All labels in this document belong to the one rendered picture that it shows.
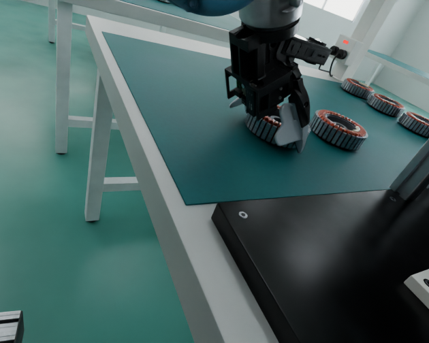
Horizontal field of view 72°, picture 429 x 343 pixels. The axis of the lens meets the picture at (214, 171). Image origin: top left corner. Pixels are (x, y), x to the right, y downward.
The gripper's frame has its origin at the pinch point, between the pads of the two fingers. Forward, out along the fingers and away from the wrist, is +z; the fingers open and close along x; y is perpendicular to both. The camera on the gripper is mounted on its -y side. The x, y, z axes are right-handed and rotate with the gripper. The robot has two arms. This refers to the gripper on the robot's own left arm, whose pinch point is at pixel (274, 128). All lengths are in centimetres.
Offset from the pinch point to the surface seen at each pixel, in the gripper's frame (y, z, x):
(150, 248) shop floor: 30, 70, -34
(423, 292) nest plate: 10.8, -8.3, 29.9
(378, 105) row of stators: -53, 30, -7
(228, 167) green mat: 14.7, -7.3, 6.4
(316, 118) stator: -11.0, 4.3, 0.4
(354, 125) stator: -18.0, 7.6, 4.9
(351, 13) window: -484, 238, -297
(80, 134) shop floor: 30, 71, -120
